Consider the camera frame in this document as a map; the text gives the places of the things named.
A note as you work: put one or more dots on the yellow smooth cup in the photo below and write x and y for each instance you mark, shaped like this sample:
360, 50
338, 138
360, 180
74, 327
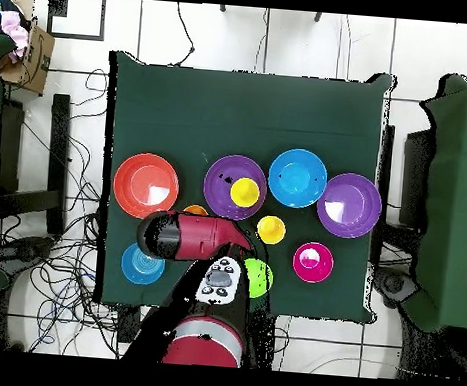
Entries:
244, 192

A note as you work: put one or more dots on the orange stepped cup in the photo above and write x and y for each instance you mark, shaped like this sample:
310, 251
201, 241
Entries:
195, 210

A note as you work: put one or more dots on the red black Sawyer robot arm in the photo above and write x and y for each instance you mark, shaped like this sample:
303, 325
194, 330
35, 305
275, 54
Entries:
198, 236

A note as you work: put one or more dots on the yellow stepped cup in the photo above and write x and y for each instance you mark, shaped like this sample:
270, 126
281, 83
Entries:
270, 229

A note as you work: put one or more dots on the blue large bowl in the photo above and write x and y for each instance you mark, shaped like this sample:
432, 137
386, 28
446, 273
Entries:
297, 178

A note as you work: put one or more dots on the dark green tablecloth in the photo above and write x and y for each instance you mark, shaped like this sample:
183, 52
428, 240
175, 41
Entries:
243, 113

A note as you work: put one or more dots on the green small bowl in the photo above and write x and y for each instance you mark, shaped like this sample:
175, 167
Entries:
260, 279

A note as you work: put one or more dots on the orange large bowl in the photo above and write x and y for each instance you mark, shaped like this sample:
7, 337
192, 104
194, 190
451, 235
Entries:
138, 173

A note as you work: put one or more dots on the pink-red small bowl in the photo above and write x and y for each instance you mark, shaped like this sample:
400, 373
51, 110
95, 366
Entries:
312, 269

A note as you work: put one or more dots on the blue small bowl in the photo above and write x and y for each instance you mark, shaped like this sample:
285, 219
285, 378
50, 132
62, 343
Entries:
139, 270

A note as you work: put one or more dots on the black power strip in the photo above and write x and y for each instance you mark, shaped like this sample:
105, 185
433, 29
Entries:
128, 325

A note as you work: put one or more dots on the black metal stand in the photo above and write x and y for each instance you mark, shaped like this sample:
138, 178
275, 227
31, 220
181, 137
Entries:
57, 159

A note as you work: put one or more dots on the black cabinet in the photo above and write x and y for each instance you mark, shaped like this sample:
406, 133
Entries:
415, 175

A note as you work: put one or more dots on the black chair base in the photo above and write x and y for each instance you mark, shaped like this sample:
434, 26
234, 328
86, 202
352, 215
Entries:
395, 284
24, 250

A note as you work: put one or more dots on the cardboard box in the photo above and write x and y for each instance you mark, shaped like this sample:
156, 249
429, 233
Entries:
35, 61

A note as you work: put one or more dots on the pink cloth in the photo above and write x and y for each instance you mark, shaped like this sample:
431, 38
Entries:
13, 29

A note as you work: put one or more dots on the black square frame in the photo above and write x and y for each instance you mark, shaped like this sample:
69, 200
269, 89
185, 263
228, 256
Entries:
75, 36

